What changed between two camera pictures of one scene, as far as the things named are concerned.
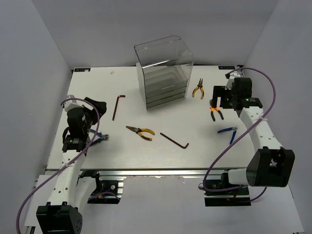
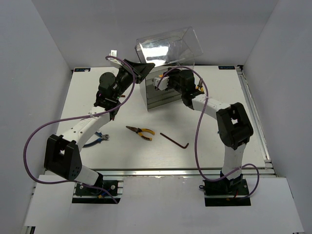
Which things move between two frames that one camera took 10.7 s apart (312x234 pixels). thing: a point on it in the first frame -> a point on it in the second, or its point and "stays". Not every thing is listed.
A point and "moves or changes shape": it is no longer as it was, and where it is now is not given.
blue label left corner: (82, 69) stays
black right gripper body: (226, 96) -> (173, 82)
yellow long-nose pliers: (140, 130) stays
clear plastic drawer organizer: (164, 69) moves or changes shape
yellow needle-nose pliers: (200, 85) stays
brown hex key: (173, 141) stays
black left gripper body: (91, 118) -> (125, 79)
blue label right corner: (226, 68) stays
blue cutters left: (102, 136) stays
